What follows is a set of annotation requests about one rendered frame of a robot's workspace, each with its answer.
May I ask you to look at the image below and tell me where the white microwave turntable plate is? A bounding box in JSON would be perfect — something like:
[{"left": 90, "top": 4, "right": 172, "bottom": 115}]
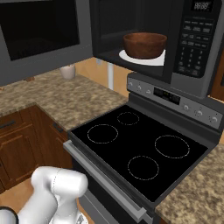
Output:
[{"left": 118, "top": 48, "right": 166, "bottom": 67}]

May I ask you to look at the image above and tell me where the brown wooden cupboard door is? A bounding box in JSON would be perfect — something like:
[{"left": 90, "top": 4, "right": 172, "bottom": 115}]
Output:
[
  {"left": 0, "top": 123, "right": 46, "bottom": 191},
  {"left": 28, "top": 105, "right": 74, "bottom": 170}
]

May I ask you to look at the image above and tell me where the brown wooden bowl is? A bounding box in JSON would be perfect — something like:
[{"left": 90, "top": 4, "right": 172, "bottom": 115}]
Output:
[{"left": 122, "top": 31, "right": 168, "bottom": 60}]

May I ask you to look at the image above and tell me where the grey microwave door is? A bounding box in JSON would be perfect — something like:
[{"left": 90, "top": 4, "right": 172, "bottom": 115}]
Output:
[{"left": 0, "top": 0, "right": 94, "bottom": 88}]

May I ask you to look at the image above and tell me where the black oven door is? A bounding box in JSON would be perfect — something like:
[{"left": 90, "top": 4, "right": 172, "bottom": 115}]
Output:
[{"left": 72, "top": 158, "right": 155, "bottom": 224}]

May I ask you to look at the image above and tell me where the black and grey microwave oven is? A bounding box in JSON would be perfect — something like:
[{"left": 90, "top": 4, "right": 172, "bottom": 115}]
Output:
[{"left": 88, "top": 0, "right": 224, "bottom": 100}]

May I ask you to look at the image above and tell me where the black and grey stove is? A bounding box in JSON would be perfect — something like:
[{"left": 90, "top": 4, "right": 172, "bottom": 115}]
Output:
[{"left": 62, "top": 72, "right": 224, "bottom": 224}]

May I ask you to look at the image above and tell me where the white cup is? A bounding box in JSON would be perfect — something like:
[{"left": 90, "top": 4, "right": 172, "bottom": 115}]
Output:
[{"left": 59, "top": 64, "right": 77, "bottom": 81}]

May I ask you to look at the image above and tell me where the brown wooden drawer front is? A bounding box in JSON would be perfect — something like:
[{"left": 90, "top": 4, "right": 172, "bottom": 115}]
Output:
[{"left": 0, "top": 110, "right": 25, "bottom": 138}]

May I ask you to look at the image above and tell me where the brown wooden cupboard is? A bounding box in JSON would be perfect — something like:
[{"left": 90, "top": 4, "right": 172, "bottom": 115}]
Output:
[{"left": 209, "top": 48, "right": 224, "bottom": 102}]

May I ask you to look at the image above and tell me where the white post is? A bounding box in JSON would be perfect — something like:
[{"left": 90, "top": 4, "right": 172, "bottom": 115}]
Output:
[{"left": 107, "top": 61, "right": 115, "bottom": 91}]

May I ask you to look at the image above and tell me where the black cupboard handle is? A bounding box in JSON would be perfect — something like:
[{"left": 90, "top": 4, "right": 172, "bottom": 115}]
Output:
[{"left": 52, "top": 122, "right": 65, "bottom": 134}]

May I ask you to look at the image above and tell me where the grey oven door handle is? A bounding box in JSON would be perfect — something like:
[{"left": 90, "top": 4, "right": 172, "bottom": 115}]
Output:
[{"left": 62, "top": 140, "right": 147, "bottom": 223}]

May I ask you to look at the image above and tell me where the black drawer handle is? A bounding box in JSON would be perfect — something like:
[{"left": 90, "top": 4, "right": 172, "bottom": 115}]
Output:
[{"left": 0, "top": 120, "right": 17, "bottom": 130}]

